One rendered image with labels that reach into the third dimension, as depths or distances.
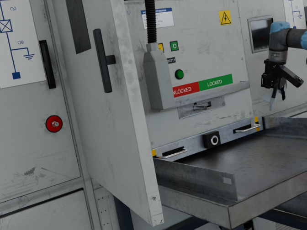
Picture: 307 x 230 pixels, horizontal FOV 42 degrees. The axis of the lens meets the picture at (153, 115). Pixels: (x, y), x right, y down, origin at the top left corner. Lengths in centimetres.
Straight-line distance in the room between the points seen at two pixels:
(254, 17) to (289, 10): 25
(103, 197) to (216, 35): 72
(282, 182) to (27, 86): 84
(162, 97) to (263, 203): 41
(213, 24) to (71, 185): 76
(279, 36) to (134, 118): 95
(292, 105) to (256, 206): 119
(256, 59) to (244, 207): 109
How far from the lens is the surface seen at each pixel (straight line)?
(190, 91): 139
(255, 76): 196
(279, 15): 213
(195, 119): 140
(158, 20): 134
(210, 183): 103
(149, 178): 90
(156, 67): 118
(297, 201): 165
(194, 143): 139
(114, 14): 87
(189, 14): 142
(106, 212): 156
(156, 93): 120
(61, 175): 144
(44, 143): 141
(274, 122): 158
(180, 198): 110
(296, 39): 167
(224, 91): 143
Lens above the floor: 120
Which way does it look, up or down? 8 degrees down
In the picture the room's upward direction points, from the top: 10 degrees counter-clockwise
